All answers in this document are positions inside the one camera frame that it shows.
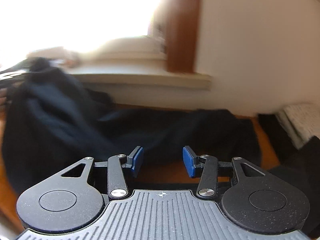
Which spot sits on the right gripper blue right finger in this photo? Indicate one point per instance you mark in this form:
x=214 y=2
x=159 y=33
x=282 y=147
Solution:
x=204 y=167

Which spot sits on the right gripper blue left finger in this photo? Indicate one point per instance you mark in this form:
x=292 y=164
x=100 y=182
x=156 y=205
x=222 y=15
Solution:
x=118 y=167

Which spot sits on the black Nike sweatpants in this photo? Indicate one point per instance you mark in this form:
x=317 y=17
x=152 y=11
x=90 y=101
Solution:
x=53 y=121

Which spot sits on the grey folded garment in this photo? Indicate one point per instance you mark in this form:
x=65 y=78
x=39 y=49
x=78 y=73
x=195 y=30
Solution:
x=289 y=129

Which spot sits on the black folded garment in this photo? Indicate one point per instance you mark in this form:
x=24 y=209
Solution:
x=298 y=167

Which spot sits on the white patterned folded cloth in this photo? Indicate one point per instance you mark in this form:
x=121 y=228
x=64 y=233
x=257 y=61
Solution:
x=304 y=117

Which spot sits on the brown wooden window frame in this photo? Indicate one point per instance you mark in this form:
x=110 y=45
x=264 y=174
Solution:
x=182 y=26

